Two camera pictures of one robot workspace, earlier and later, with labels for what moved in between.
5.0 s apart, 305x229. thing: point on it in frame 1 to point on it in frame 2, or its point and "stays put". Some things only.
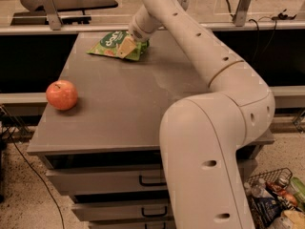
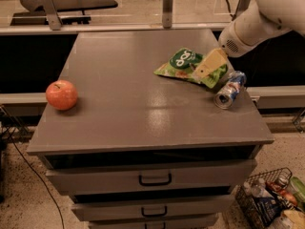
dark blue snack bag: x=267 y=208 stays put
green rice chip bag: x=110 y=42 to x=184 y=64
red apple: x=61 y=94 stays put
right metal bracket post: x=239 y=18 stays put
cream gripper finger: x=127 y=47 to x=213 y=61
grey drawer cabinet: x=105 y=150 stays put
